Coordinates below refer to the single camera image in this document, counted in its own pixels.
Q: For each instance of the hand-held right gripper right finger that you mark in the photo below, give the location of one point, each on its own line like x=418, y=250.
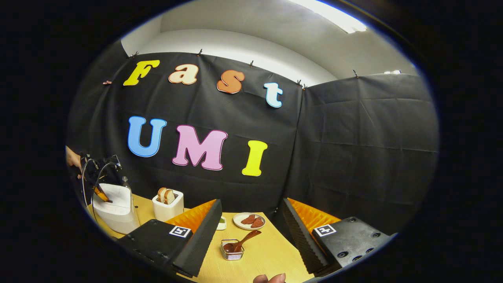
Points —
x=300, y=236

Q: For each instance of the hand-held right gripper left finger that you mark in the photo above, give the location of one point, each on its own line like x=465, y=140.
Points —
x=200, y=239

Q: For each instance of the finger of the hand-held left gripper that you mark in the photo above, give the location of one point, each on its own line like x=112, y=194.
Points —
x=101, y=193

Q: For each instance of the white rice cooker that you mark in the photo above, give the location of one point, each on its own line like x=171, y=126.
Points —
x=116, y=212

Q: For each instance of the brown wooden spoon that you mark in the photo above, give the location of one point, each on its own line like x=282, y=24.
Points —
x=243, y=239

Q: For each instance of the small glass bottle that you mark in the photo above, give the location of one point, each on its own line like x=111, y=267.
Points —
x=125, y=184

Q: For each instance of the white divided grain dish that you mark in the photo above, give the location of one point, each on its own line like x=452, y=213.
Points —
x=222, y=224

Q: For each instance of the white round plate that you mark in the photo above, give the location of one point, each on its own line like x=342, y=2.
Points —
x=237, y=222

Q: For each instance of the white toaster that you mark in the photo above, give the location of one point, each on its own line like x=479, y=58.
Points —
x=168, y=212

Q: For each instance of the red meat slice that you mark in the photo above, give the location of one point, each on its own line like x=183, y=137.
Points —
x=257, y=223
x=248, y=219

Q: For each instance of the toasted bread slice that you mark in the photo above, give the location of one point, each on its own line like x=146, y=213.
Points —
x=161, y=194
x=170, y=196

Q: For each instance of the short ceiling light strip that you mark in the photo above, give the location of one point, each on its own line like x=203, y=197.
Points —
x=393, y=72

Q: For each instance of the long ceiling light strip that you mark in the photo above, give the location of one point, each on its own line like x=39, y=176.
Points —
x=334, y=15

